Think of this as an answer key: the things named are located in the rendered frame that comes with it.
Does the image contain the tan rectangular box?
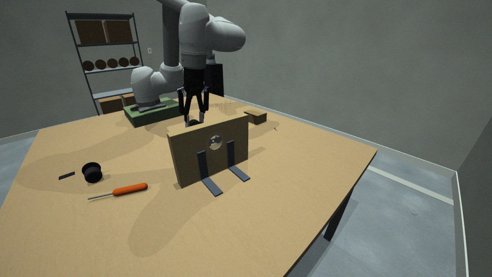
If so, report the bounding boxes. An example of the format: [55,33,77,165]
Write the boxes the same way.
[244,109,267,125]

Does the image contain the orange-handled screwdriver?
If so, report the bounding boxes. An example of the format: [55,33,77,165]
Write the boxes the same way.
[88,183,148,200]

